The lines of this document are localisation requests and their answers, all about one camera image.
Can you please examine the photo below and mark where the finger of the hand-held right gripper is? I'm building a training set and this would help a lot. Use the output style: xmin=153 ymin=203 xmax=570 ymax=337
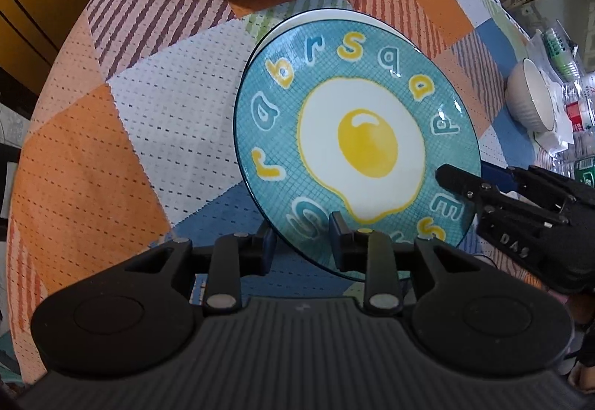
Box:
xmin=481 ymin=161 xmax=577 ymax=211
xmin=437 ymin=164 xmax=503 ymax=206

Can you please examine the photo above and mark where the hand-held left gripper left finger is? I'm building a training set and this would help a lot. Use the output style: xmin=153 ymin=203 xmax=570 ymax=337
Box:
xmin=122 ymin=224 xmax=278 ymax=315

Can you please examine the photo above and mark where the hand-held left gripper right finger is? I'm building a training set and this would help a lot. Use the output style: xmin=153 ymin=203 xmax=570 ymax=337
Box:
xmin=329 ymin=212 xmax=489 ymax=317

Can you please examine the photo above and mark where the white ribbed bowl dark rim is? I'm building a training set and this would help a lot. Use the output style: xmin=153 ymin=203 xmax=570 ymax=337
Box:
xmin=506 ymin=58 xmax=561 ymax=133

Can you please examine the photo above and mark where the blue fried egg plate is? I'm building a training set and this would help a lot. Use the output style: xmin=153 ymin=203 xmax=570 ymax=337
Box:
xmin=233 ymin=9 xmax=483 ymax=283

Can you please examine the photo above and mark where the green label water bottle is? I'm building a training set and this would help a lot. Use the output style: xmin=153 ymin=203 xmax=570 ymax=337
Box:
xmin=555 ymin=145 xmax=595 ymax=188

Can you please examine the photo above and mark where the red label water bottle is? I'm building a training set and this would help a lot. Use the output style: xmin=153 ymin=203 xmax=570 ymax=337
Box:
xmin=560 ymin=80 xmax=595 ymax=146

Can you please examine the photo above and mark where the white plastic basket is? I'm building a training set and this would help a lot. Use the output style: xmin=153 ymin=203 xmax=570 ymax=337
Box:
xmin=541 ymin=26 xmax=582 ymax=81

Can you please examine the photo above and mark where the patchwork tablecloth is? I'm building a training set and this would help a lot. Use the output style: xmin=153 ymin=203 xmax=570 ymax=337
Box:
xmin=7 ymin=0 xmax=595 ymax=392

